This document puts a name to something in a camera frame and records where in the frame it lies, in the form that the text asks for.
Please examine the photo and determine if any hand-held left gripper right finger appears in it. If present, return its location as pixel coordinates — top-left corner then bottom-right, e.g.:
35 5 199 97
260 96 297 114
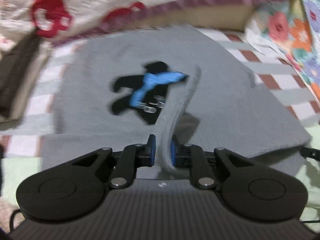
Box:
170 135 252 190

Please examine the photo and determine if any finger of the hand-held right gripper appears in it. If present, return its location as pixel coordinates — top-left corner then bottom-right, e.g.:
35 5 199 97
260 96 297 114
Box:
299 146 320 162

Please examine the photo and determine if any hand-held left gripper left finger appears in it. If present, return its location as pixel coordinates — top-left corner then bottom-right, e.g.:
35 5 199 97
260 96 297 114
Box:
71 134 157 189

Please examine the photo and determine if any grey cat-print sweater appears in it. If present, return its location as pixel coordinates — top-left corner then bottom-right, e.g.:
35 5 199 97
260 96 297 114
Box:
41 24 312 173

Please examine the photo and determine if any floral cloth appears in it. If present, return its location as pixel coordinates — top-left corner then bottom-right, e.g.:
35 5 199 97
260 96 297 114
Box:
244 0 320 105

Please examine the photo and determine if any green quilted mat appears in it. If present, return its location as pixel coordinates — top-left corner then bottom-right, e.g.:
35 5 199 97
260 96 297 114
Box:
0 137 320 228

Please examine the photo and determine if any pink fluffy blanket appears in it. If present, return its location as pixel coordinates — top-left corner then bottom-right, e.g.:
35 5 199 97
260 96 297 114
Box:
0 201 19 230

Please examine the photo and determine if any bear-print quilt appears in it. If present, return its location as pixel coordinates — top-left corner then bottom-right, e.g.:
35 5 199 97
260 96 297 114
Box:
0 0 300 48

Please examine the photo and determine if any beige bed frame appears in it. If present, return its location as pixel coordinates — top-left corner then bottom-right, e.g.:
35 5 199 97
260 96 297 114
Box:
140 1 258 32

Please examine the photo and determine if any black cable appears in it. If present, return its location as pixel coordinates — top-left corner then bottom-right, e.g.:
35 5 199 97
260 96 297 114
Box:
9 208 24 233

